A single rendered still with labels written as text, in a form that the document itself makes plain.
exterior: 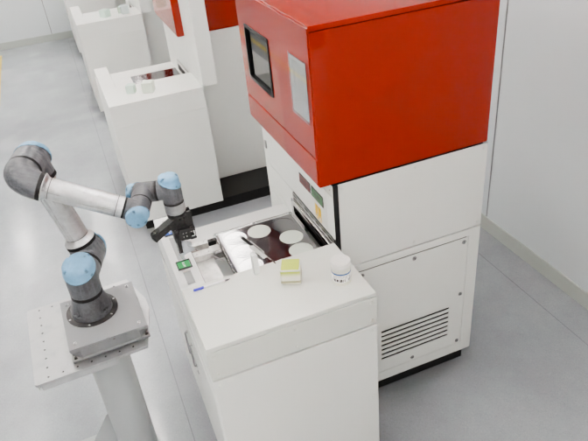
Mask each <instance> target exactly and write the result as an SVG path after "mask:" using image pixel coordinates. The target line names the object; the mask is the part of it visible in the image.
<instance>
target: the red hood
mask: <svg viewBox="0 0 588 441"><path fill-rule="evenodd" d="M500 1H501V0H235V5H236V12H237V18H238V25H239V31H240V38H241V49H242V57H243V63H244V69H245V76H246V82H247V89H248V101H249V107H250V114H251V115H252V116H253V117H254V118H255V119H256V120H257V121H258V122H259V123H260V124H261V125H262V127H263V128H264V129H265V130H266V131H267V132H268V133H269V134H270V135H271V136H272V137H273V138H274V139H275V140H276V142H277V143H278V144H279V145H280V146H281V147H282V148H283V149H284V150H285V151H286V152H287V153H288V154H289V156H290V157H291V158H292V159H293V160H294V161H295V162H296V163H297V164H298V165H299V166H300V167H301V168H302V170H303V171H304V172H305V173H306V174H307V175H308V176H309V177H310V178H311V179H312V180H313V181H314V182H315V184H316V185H317V186H318V187H319V188H321V187H325V186H329V185H333V184H337V183H339V182H343V181H346V180H349V179H355V178H358V177H361V176H365V175H368V174H371V173H374V172H379V171H383V170H386V169H389V168H392V167H396V166H399V165H405V164H407V163H411V162H414V161H417V160H420V159H424V158H429V157H433V156H436V155H439V154H442V153H446V152H448V151H455V150H457V149H461V148H464V147H467V146H470V145H474V144H479V143H483V142H485V141H487V134H488V124H489V115H490V105H491V96H492V86H493V77H494V58H495V49H496V39H497V30H498V21H499V11H500Z"/></svg>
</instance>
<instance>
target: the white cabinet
mask: <svg viewBox="0 0 588 441"><path fill-rule="evenodd" d="M158 246H159V244H158ZM159 248H160V246H159ZM160 252H161V256H162V260H163V263H164V269H165V273H166V276H167V280H168V284H169V287H170V291H171V297H172V300H173V303H174V307H175V311H176V314H177V318H178V324H179V328H180V331H181V335H182V338H183V341H184V345H185V351H186V354H187V357H188V360H189V362H190V364H191V367H192V371H193V374H194V376H195V379H196V382H197V384H198V387H199V391H200V393H201V396H202V399H203V402H204V404H205V406H206V411H207V414H208V415H209V418H210V421H211V424H212V426H213V430H214V433H215V436H216V438H217V441H380V439H379V394H378V348H377V324H376V323H375V324H372V325H368V326H365V327H363V328H361V329H358V330H355V331H352V332H349V333H346V334H343V335H340V336H339V337H336V338H333V339H329V340H327V341H324V342H321V343H318V344H316V345H314V346H309V347H307V348H304V349H302V350H299V351H296V352H294V353H290V354H287V355H285V356H282V357H279V358H277V359H274V360H270V361H267V362H265V363H263V364H260V365H257V366H254V367H251V368H248V369H245V370H243V371H241V372H238V373H235V374H231V375H229V376H226V377H223V378H220V379H219V380H216V381H212V379H211V377H210V374H209V373H208V370H207V366H206V363H205V362H204V359H203V356H202V354H201V351H200V348H199V345H198V343H197V340H196V339H195V336H194V334H193V329H192V328H191V325H190V323H189V320H188V319H187V316H186V313H185V310H184V308H183V305H182V303H181V301H180V298H179V294H178V292H177V290H176V287H175V285H174V282H173V280H172V276H171V274H170V271H169V269H168V267H167V264H166V262H165V258H164V256H163V253H162V251H161V248H160Z"/></svg>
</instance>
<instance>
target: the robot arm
mask: <svg viewBox="0 0 588 441"><path fill-rule="evenodd" d="M51 161H52V153H51V152H50V150H49V149H48V148H47V147H46V146H45V145H44V144H42V143H39V142H36V141H26V142H23V143H21V144H20V145H19V146H18V147H17V148H16V149H15V150H14V152H13V154H12V156H11V157H10V159H9V161H8V162H7V163H6V165H5V167H4V168H3V178H4V181H5V183H6V184H7V186H8V187H9V188H10V189H11V190H12V191H14V192H15V193H18V194H20V195H22V196H24V197H26V198H29V199H32V200H38V201H40V202H41V203H42V205H43V206H44V208H45V210H46V211H47V212H48V213H49V215H50V216H51V218H52V220H53V221H54V223H55V225H56V226H57V228H58V229H59V231H60V232H61V233H62V235H63V236H64V238H65V239H66V243H65V247H66V249H67V251H68V252H69V254H70V256H69V257H67V258H66V259H65V261H64V262H63V263H62V266H61V271H62V276H63V278H64V280H65V282H66V287H67V289H68V292H69V294H70V297H71V314H72V317H73V319H74V320H75V321H77V322H79V323H92V322H95V321H98V320H100V319H103V318H104V317H106V316H107V315H108V314H109V313H110V311H111V309H112V306H113V304H112V301H111V298H110V297H109V295H108V294H107V293H106V292H105V290H104V289H103V288H102V284H101V281H100V277H99V275H100V272H101V268H102V263H103V260H104V257H105V255H106V252H107V244H106V242H105V240H104V239H103V237H102V236H101V235H99V234H96V233H95V232H94V231H93V230H92V229H87V228H86V226H85V225H84V223H83V222H82V220H81V218H80V216H79V215H78V214H77V212H76V211H75V209H74V207H78V208H82V209H86V210H89V211H93V212H97V213H100V214H106V215H110V216H114V217H117V218H121V219H125V220H126V222H127V224H128V225H129V226H131V227H132V228H141V227H143V226H144V225H145V224H146V223H147V221H148V219H149V217H150V210H151V203H152V202H154V201H160V200H162V201H163V203H164V209H165V213H166V214H167V218H168V219H167V220H166V221H164V222H163V223H162V224H161V225H160V226H159V227H157V228H156V229H155V230H154V231H153V232H151V233H150V236H151V239H152V240H153V241H154V242H158V241H159V240H161V239H162V238H163V237H164V236H165V235H167V234H168V233H169V232H170V231H171V232H172V235H173V238H174V240H175V243H176V246H177V250H178V254H179V257H180V258H181V259H183V260H184V259H185V255H186V254H188V253H190V252H191V251H193V250H194V247H193V246H192V242H191V241H186V240H190V239H191V240H192V239H195V238H197V235H196V231H195V226H194V225H193V218H192V214H191V210H190V209H189V206H188V207H186V205H185V201H184V197H183V193H182V189H181V183H180V182H179V176H178V174H177V173H175V172H173V171H167V172H165V173H161V174H160V175H159V176H158V177H157V180H153V181H146V182H136V183H133V184H128V185H126V188H125V190H126V191H125V194H126V197H124V196H121V195H117V194H113V193H111V192H104V191H101V190H97V189H94V188H91V187H87V186H84V185H77V184H75V183H71V182H67V181H64V180H60V179H56V175H57V172H56V170H55V169H54V167H53V165H52V163H51ZM193 230H194V232H195V235H194V232H193ZM192 235H194V236H192Z"/></svg>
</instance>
